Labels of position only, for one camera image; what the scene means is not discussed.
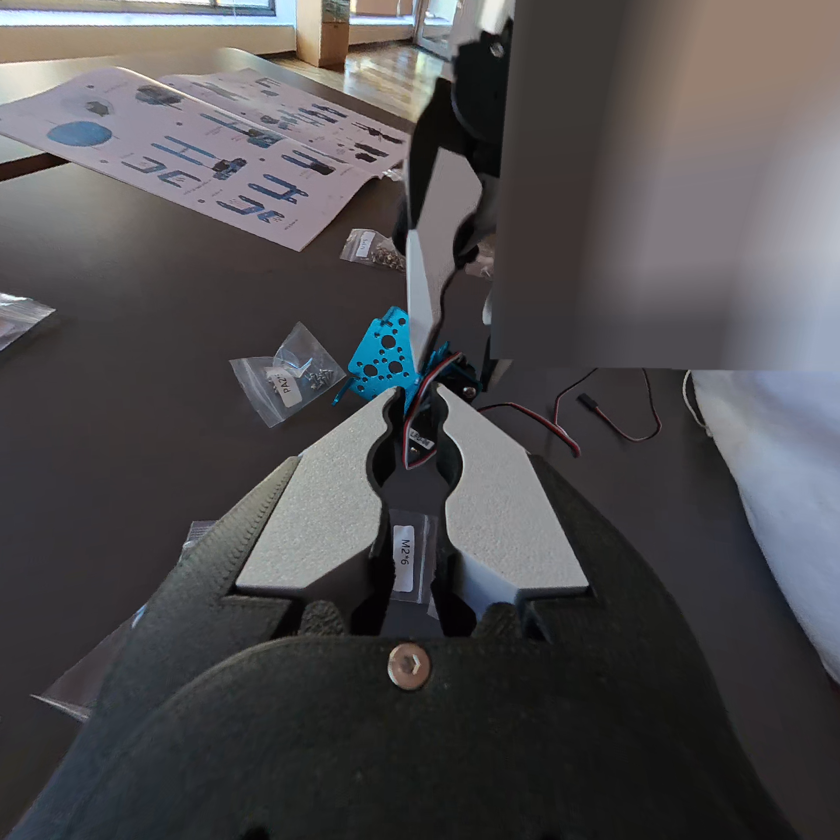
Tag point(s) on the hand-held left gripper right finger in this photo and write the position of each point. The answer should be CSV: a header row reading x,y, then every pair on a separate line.
x,y
518,525

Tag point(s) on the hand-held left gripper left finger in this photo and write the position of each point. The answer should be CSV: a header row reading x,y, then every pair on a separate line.
x,y
308,525

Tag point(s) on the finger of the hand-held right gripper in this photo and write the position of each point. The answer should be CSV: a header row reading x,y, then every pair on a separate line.
x,y
436,216
495,374

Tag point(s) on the servo with blue bracket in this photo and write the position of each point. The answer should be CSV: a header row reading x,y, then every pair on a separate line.
x,y
380,361

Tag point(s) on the dark grey desk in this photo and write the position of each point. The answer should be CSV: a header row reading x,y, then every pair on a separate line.
x,y
164,394

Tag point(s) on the clear bag of metal nuts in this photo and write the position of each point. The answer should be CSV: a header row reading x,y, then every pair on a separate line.
x,y
371,249

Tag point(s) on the cardboard box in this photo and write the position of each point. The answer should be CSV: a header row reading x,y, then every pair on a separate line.
x,y
321,36

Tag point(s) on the person's white top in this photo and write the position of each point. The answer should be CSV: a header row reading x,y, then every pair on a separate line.
x,y
787,492

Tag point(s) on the instruction booklet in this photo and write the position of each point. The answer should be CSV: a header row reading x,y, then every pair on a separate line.
x,y
164,131

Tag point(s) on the small clear bag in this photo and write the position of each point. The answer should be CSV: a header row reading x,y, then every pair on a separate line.
x,y
23,318

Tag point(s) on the large window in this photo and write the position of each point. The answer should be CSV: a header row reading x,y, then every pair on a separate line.
x,y
131,6

